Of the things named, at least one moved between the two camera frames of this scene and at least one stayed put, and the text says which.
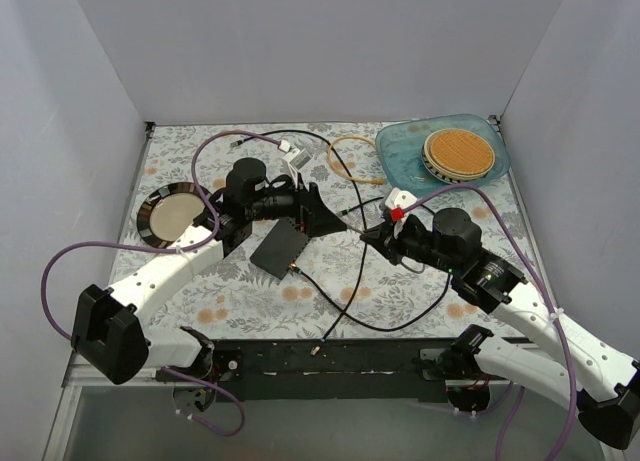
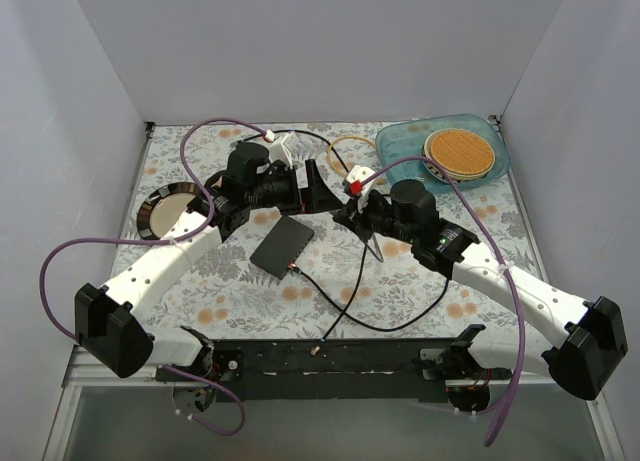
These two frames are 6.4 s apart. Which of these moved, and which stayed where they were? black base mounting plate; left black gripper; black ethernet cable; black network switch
Moved: left black gripper; black ethernet cable
Stayed: black network switch; black base mounting plate
